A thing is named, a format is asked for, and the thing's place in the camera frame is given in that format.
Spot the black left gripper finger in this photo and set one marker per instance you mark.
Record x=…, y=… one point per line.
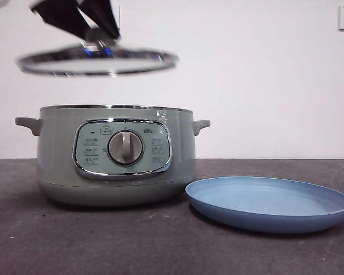
x=103, y=13
x=60, y=13

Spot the glass lid with green knob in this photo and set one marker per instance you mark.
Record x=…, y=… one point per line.
x=97, y=66

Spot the pale green electric steamer pot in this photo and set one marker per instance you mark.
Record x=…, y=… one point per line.
x=60, y=149

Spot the blue round plate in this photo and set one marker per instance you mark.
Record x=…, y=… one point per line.
x=269, y=203

